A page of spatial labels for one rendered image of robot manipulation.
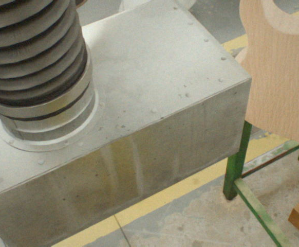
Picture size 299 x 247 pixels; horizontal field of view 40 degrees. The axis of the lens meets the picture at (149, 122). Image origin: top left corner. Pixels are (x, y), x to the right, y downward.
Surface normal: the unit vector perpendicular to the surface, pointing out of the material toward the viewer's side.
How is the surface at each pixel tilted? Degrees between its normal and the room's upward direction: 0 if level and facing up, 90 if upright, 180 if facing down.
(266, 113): 96
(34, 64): 40
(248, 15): 96
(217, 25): 0
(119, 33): 0
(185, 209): 0
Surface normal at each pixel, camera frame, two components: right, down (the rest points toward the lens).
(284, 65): -0.39, 0.80
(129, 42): -0.07, -0.61
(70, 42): 0.63, -0.19
